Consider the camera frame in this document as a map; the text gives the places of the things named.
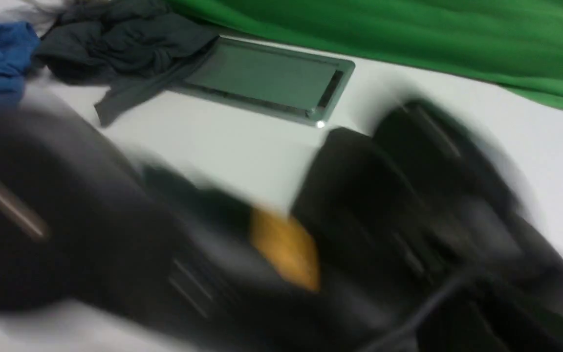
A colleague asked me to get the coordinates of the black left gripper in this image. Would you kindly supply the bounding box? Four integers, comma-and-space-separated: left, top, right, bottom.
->
291, 98, 563, 352

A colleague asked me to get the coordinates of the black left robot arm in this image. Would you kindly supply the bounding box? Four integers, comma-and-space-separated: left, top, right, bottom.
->
0, 99, 563, 352

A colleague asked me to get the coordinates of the dark slate crumpled shirt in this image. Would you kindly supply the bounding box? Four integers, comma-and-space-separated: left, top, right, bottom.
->
33, 0, 219, 127

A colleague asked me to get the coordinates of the green backdrop cloth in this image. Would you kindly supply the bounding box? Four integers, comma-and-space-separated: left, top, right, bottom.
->
170, 0, 563, 110

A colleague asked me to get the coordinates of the white crumpled cloth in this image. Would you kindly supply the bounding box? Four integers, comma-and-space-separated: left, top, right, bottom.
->
0, 0, 72, 29

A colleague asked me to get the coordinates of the silver table cable hatch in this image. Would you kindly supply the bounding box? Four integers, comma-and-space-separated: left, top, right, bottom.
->
173, 37, 355, 129

